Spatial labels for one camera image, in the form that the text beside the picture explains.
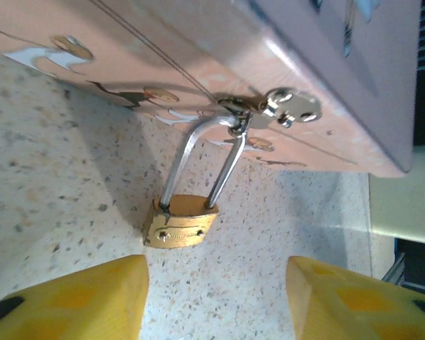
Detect pink wedding cartoon tin box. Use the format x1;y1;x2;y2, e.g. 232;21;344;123
0;0;422;178

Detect brass padlock with long shackle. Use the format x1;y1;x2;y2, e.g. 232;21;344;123
142;115;252;249

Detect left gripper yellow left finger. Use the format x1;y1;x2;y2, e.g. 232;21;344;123
0;254;150;340

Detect silver metal box hasp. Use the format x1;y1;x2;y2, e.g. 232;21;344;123
215;87;322;137

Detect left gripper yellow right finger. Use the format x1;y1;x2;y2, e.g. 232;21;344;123
285;255;425;340

